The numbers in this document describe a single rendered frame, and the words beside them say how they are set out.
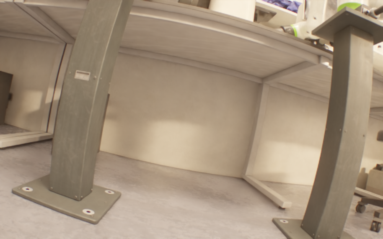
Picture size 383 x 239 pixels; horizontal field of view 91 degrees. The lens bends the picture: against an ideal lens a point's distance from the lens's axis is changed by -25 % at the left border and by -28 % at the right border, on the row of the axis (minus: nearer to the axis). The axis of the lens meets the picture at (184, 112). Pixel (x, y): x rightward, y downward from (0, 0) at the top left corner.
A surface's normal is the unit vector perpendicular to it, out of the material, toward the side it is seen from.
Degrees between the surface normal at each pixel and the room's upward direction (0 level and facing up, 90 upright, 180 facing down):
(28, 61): 90
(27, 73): 90
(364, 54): 90
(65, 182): 90
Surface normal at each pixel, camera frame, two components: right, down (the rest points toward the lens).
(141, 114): 0.07, -0.02
